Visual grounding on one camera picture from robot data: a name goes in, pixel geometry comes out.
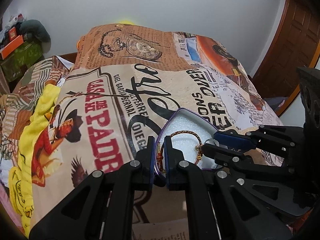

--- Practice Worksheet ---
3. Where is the purple heart-shaped tin box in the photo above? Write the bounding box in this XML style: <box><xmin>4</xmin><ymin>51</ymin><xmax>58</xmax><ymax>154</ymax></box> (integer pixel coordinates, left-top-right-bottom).
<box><xmin>155</xmin><ymin>108</ymin><xmax>221</xmax><ymax>176</ymax></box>

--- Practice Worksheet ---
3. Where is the red gold braided bracelet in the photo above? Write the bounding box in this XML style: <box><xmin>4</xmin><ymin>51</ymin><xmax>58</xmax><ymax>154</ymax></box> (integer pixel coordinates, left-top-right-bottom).
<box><xmin>157</xmin><ymin>132</ymin><xmax>203</xmax><ymax>167</ymax></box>

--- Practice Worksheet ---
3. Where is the white sliding wardrobe door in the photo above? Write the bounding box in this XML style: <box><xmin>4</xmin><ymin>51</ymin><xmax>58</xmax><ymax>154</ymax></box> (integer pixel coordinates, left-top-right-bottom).
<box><xmin>279</xmin><ymin>63</ymin><xmax>319</xmax><ymax>133</ymax></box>

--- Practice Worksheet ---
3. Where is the yellow cloth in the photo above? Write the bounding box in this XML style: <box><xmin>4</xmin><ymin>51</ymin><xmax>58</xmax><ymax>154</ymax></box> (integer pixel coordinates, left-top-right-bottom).
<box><xmin>9</xmin><ymin>84</ymin><xmax>60</xmax><ymax>237</ymax></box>

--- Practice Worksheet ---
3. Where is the brown wooden door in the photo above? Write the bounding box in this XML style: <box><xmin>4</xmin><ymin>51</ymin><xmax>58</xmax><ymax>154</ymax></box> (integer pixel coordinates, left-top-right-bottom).
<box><xmin>253</xmin><ymin>0</ymin><xmax>319</xmax><ymax>99</ymax></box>

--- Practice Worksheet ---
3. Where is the printed newspaper-pattern blanket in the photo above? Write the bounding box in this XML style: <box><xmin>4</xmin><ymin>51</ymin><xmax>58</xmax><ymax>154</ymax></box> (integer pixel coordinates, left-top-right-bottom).
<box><xmin>30</xmin><ymin>24</ymin><xmax>281</xmax><ymax>239</ymax></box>

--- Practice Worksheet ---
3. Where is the striped patchwork quilt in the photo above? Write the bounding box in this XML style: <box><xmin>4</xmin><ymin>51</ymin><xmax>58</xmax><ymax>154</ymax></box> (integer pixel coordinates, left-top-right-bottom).
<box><xmin>1</xmin><ymin>56</ymin><xmax>72</xmax><ymax>160</ymax></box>

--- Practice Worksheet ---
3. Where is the green patterned cloth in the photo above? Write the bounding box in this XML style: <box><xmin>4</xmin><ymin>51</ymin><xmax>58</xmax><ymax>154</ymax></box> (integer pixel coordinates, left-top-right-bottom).
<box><xmin>1</xmin><ymin>40</ymin><xmax>43</xmax><ymax>82</ymax></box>

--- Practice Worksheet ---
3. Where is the yellow round object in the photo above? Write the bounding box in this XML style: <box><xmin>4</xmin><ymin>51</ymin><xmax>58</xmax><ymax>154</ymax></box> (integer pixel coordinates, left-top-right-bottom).
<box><xmin>118</xmin><ymin>20</ymin><xmax>136</xmax><ymax>25</ymax></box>

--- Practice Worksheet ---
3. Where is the orange box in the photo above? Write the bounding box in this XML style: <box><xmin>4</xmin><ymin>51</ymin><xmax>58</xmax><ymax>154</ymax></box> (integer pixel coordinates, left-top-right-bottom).
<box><xmin>1</xmin><ymin>35</ymin><xmax>23</xmax><ymax>60</ymax></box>

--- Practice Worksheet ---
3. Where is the grey plush pillow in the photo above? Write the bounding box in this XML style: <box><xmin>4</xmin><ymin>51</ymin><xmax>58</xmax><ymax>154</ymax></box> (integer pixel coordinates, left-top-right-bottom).
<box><xmin>19</xmin><ymin>20</ymin><xmax>50</xmax><ymax>43</ymax></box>

